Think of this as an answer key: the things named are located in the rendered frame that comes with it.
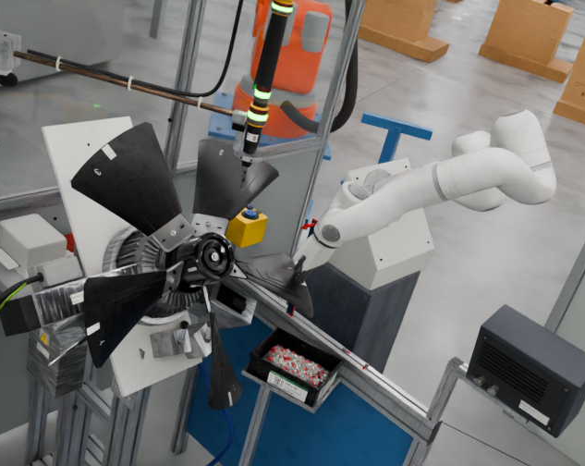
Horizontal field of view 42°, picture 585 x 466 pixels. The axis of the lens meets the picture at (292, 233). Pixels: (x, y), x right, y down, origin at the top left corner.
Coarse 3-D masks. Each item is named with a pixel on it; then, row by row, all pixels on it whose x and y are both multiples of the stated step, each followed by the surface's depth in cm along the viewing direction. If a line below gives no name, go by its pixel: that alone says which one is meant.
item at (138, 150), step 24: (120, 144) 169; (144, 144) 171; (120, 168) 170; (144, 168) 172; (96, 192) 170; (120, 192) 172; (144, 192) 173; (168, 192) 174; (120, 216) 174; (144, 216) 175; (168, 216) 176
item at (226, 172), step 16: (208, 144) 198; (224, 144) 199; (208, 160) 196; (224, 160) 197; (240, 160) 198; (208, 176) 194; (224, 176) 194; (240, 176) 195; (256, 176) 196; (272, 176) 199; (208, 192) 191; (224, 192) 191; (240, 192) 192; (256, 192) 193; (208, 208) 189; (224, 208) 189; (240, 208) 189
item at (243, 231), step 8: (240, 216) 231; (256, 216) 233; (264, 216) 234; (232, 224) 232; (240, 224) 229; (248, 224) 228; (256, 224) 232; (264, 224) 235; (232, 232) 233; (240, 232) 230; (248, 232) 231; (256, 232) 234; (232, 240) 233; (240, 240) 231; (248, 240) 233; (256, 240) 236
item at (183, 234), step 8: (176, 216) 177; (168, 224) 177; (176, 224) 178; (184, 224) 178; (160, 232) 178; (168, 232) 178; (176, 232) 178; (184, 232) 179; (192, 232) 179; (160, 240) 179; (168, 240) 179; (176, 240) 179; (184, 240) 180; (168, 248) 180
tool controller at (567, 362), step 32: (512, 320) 180; (480, 352) 182; (512, 352) 174; (544, 352) 172; (576, 352) 173; (480, 384) 184; (512, 384) 179; (544, 384) 171; (576, 384) 166; (544, 416) 176
